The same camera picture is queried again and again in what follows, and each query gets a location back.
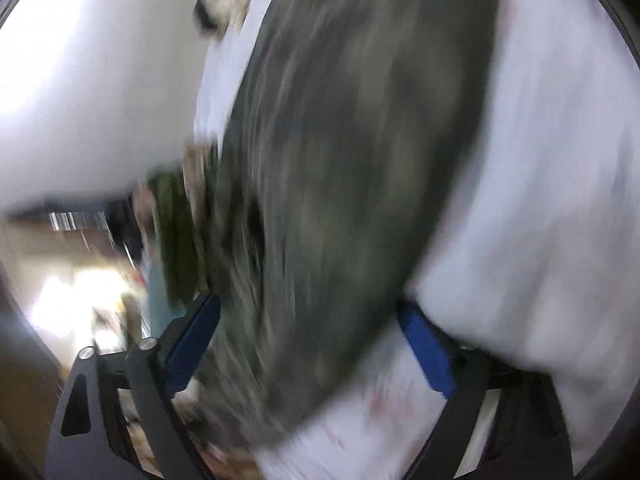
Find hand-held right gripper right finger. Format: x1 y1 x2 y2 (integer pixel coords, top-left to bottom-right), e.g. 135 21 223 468
396 300 574 480

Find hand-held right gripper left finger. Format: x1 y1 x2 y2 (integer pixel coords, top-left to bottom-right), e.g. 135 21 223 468
45 292 222 480

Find camouflage pants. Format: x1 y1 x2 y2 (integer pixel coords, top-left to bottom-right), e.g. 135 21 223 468
192 0 502 453

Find teal cloth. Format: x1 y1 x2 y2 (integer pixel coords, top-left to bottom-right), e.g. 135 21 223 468
142 250 176 333

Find stack of folded green clothes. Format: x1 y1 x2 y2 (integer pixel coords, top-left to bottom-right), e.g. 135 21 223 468
150 140 222 307

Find white floral bed sheet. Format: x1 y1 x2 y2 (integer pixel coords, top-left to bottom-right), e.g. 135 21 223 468
192 0 637 480

